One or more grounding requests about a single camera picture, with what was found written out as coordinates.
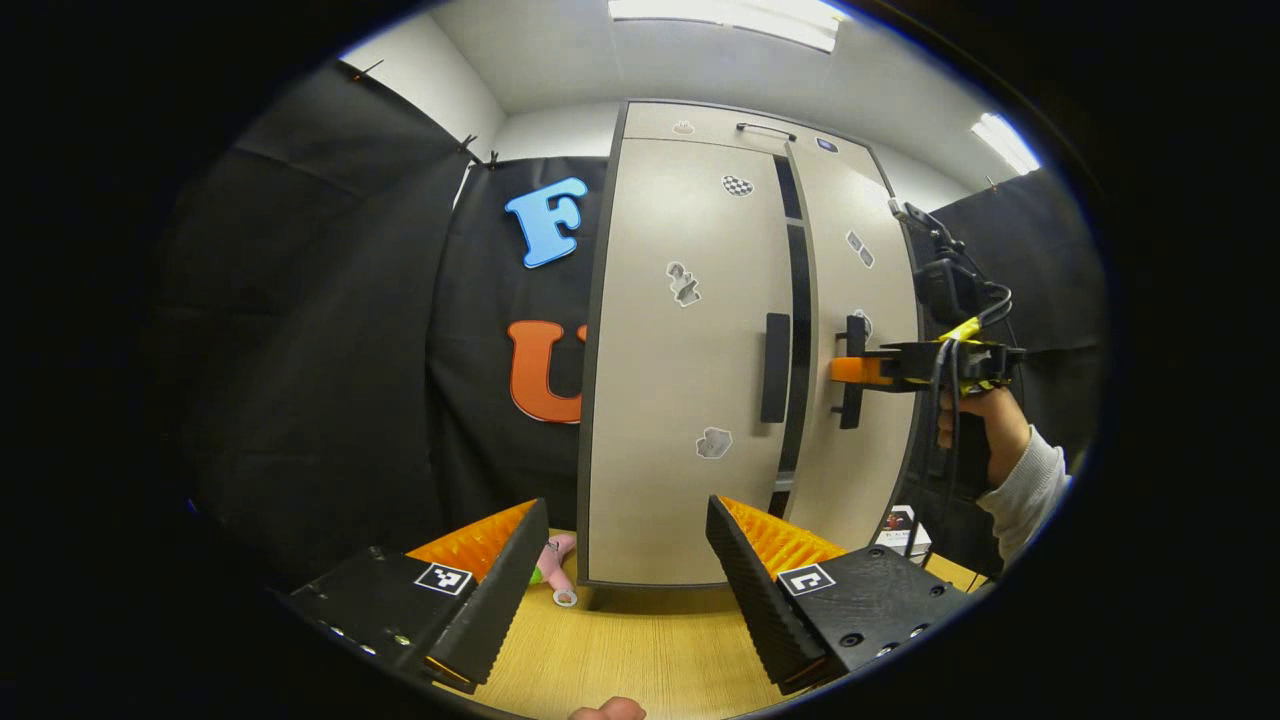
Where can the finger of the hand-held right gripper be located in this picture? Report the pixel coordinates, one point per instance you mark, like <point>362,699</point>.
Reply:
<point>860,370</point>

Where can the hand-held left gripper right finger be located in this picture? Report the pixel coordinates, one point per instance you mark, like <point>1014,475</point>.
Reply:
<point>750,590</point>

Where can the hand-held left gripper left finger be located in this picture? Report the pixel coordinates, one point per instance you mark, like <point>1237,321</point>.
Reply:
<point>505,590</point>

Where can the beige double-door shoe cabinet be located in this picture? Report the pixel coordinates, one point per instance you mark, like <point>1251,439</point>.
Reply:
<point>798,300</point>

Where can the beige cabinet door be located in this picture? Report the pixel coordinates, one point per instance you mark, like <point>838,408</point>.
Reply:
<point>680,400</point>
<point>870,480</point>

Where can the beige cabinet top panel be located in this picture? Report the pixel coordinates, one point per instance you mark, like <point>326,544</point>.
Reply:
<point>700,120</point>

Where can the pink green plush toy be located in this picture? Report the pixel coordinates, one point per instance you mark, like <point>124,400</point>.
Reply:
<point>558,550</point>

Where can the black backdrop cloth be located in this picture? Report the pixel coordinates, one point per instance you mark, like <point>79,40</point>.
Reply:
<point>1060,260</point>
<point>330,350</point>

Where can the ceiling light panel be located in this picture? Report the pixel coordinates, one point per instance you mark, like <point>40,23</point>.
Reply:
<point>1005,142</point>
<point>730,18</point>

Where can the white printed box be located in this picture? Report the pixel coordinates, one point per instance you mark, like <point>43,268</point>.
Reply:
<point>900,525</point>

